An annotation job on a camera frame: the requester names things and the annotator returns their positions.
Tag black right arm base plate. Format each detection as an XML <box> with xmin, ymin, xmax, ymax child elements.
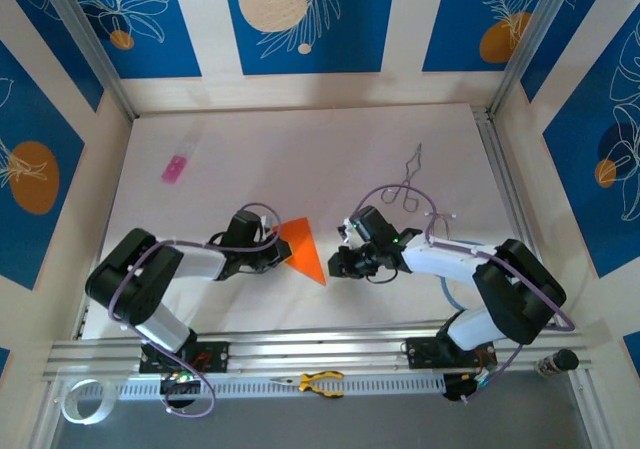
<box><xmin>405</xmin><ymin>336</ymin><xmax>497</xmax><ymax>370</ymax></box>

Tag orange paper sheet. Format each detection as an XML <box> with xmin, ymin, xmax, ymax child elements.
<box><xmin>272</xmin><ymin>216</ymin><xmax>329</xmax><ymax>287</ymax></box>

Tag clear tape roll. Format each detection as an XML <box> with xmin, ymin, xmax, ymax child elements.
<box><xmin>60</xmin><ymin>378</ymin><xmax>115</xmax><ymax>426</ymax></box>

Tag dark capped bottle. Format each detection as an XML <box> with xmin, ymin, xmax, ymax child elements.
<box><xmin>535</xmin><ymin>348</ymin><xmax>580</xmax><ymax>378</ymax></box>

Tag blue stethoscope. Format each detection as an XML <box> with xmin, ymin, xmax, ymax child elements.
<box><xmin>439</xmin><ymin>238</ymin><xmax>484</xmax><ymax>316</ymax></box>

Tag white slotted cable duct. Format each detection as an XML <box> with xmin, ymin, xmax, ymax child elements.
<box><xmin>74</xmin><ymin>372</ymin><xmax>446</xmax><ymax>401</ymax></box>

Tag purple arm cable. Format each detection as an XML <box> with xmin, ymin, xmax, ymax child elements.
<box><xmin>349</xmin><ymin>183</ymin><xmax>576</xmax><ymax>405</ymax></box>
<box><xmin>107</xmin><ymin>201</ymin><xmax>281</xmax><ymax>419</ymax></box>

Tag metal forceps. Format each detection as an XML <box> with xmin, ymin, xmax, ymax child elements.
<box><xmin>380</xmin><ymin>142</ymin><xmax>425</xmax><ymax>214</ymax></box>

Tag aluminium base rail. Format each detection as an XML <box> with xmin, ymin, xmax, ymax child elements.
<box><xmin>42</xmin><ymin>323</ymin><xmax>594</xmax><ymax>383</ymax></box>

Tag aluminium side rail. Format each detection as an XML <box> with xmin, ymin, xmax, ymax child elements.
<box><xmin>472</xmin><ymin>108</ymin><xmax>559</xmax><ymax>328</ymax></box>

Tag yellow-handled pliers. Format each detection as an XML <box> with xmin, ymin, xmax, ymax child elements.
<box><xmin>269</xmin><ymin>370</ymin><xmax>346</xmax><ymax>399</ymax></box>

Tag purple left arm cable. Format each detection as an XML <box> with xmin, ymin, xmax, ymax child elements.
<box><xmin>107</xmin><ymin>201</ymin><xmax>281</xmax><ymax>419</ymax></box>

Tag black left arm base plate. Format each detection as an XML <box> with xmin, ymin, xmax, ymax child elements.
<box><xmin>138</xmin><ymin>341</ymin><xmax>231</xmax><ymax>375</ymax></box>

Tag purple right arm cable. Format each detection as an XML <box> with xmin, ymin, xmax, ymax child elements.
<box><xmin>349</xmin><ymin>183</ymin><xmax>576</xmax><ymax>405</ymax></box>

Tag aluminium frame post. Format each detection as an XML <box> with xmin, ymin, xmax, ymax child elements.
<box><xmin>487</xmin><ymin>0</ymin><xmax>584</xmax><ymax>115</ymax></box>
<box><xmin>37</xmin><ymin>0</ymin><xmax>139</xmax><ymax>120</ymax></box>

